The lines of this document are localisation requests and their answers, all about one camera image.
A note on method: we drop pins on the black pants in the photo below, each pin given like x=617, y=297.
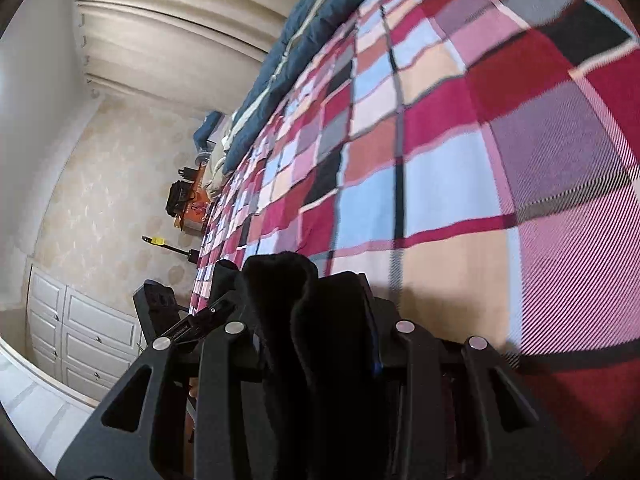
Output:
x=313, y=377

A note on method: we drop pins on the black and yellow tool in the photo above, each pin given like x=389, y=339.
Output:
x=191, y=255

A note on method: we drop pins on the dark blue quilt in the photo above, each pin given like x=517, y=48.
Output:
x=310, y=25

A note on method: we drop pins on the beige curtain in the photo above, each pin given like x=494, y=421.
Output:
x=196, y=54

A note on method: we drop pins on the plaid bed blanket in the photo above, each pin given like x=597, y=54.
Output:
x=478, y=160

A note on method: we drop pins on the white drawer cabinet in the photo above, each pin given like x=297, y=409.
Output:
x=76, y=340

